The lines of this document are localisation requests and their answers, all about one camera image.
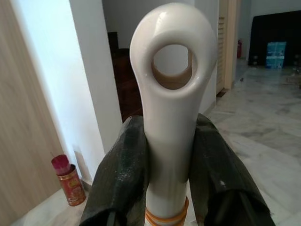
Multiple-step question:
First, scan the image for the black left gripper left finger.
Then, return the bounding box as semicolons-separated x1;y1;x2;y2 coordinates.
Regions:
79;114;151;226

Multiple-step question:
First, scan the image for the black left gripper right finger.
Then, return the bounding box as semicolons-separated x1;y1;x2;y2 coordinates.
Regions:
187;112;281;226

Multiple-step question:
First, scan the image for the white plastic handle with hole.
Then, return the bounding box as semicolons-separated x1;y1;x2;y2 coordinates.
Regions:
129;3;218;226

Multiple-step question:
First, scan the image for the red and gold tin can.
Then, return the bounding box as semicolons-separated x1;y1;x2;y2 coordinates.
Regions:
57;164;87;207

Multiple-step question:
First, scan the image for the pink incense stick bundle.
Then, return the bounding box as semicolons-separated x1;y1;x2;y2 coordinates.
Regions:
51;154;70;175

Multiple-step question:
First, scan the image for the orange rubber band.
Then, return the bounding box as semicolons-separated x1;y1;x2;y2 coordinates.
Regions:
145;215;186;226
144;199;190;219

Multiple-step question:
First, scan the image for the dark wooden furniture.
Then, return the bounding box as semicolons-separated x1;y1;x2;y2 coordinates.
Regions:
107;31;142;121

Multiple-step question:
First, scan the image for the light wooden door panel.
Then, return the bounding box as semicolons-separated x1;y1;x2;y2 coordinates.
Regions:
0;0;64;226

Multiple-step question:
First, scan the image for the louvered wooden door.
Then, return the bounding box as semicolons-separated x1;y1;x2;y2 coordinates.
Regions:
217;16;236;95

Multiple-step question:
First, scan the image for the blue printed carton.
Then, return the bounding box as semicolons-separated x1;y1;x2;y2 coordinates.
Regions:
265;41;287;70

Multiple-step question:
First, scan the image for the dark cloth-covered furniture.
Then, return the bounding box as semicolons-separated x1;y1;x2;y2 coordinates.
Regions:
247;10;301;67

